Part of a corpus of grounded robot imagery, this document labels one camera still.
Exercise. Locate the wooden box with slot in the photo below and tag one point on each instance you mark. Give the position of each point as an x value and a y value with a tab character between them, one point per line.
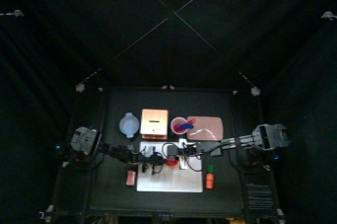
154	119

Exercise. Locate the red plastic utensil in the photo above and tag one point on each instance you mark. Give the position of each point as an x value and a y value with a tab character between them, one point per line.
181	129

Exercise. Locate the white plastic cutting board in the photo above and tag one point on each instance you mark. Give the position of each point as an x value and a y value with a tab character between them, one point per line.
171	180

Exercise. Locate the silver frame bracket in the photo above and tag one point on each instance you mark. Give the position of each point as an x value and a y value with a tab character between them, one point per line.
255	90
81	87
167	87
328	14
17	13

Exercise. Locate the white text label sticker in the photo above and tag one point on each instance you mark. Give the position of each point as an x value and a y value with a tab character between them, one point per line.
259	196

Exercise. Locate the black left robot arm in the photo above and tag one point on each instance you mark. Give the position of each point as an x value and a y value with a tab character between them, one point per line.
113	150

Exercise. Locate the blue plastic utensil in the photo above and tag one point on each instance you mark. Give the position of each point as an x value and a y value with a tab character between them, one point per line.
189	123

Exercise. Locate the small block with red dot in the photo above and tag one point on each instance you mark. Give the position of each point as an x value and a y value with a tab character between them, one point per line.
131	178

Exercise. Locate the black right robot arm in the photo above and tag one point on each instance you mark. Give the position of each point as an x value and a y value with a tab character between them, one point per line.
270	135

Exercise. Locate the dark vertical frame pole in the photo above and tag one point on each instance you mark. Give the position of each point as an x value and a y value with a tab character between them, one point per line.
171	37

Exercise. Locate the orange toy carrot green top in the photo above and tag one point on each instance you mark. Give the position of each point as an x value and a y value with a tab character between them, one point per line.
210	180

